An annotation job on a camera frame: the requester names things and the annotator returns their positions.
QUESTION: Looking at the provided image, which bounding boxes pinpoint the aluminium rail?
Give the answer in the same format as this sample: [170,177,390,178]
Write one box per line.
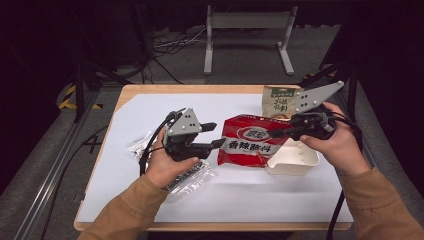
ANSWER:
[12,89,101,240]

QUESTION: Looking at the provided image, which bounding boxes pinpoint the person's left hand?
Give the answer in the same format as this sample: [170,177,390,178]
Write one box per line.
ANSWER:
[144,129,201,190]

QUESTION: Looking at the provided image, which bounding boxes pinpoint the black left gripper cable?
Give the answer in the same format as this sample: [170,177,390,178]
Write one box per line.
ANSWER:
[138,107,187,177]

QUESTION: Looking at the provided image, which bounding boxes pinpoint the beige packet with green label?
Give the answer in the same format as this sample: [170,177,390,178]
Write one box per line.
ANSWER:
[261,84,300,121]

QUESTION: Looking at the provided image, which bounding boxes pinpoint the yellow black hazard tape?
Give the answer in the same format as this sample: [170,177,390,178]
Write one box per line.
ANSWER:
[58,84,103,111]

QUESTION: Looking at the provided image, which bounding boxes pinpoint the white divided storage box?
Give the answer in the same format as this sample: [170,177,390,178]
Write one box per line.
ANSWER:
[265,137,321,177]

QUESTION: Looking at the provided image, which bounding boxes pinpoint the clear packet of dark dried food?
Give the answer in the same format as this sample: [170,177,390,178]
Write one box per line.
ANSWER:
[127,130,218,203]

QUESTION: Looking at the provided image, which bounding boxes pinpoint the red seasoning packet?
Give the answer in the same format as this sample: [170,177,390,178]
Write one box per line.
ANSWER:
[216,113,295,169]

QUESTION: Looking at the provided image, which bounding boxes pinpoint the black floor cable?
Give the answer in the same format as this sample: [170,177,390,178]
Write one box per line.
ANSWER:
[39,124,111,240]

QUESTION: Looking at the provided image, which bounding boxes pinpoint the person's right hand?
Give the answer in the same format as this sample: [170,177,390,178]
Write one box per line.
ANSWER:
[299,101,371,176]

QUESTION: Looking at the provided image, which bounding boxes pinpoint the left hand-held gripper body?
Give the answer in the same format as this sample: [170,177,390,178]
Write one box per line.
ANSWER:
[162,107,211,163]

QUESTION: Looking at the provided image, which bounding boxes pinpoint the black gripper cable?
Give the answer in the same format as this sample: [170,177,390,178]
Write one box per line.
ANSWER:
[138,107,187,177]
[324,109,364,240]

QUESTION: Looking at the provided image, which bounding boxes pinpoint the grey metal stand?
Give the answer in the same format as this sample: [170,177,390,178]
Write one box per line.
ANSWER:
[202,4,300,76]

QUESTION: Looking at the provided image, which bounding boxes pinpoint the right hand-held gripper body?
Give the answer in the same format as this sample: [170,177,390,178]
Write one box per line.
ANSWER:
[289,80,345,141]

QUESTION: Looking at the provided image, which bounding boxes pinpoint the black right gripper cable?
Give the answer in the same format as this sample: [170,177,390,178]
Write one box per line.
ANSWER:
[324,109,364,240]

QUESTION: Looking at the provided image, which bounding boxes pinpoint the bundle of floor cables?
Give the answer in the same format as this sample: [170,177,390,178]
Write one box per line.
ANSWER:
[150,25,208,85]

